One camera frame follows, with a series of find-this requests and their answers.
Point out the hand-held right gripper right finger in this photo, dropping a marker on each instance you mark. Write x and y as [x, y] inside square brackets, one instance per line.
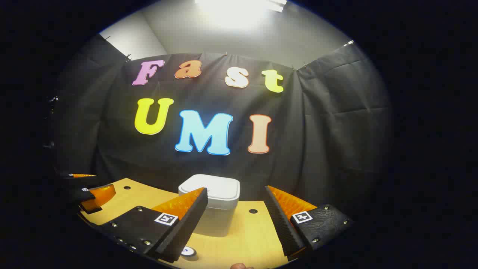
[282, 224]

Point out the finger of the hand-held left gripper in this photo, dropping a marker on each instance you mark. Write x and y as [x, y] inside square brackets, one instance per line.
[84, 175]
[101, 194]

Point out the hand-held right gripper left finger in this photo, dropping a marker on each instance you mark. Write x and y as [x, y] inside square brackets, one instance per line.
[190, 220]

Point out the blue pop can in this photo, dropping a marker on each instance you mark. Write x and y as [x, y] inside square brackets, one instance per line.
[189, 251]

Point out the white desktop garbage bin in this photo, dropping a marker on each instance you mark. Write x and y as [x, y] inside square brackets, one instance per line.
[224, 186]

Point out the wooden desktop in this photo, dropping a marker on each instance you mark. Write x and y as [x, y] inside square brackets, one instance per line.
[246, 231]

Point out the black backdrop cloth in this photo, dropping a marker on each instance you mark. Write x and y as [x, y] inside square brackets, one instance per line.
[317, 130]

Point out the ceiling light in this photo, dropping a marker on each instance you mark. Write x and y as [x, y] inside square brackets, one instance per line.
[239, 5]

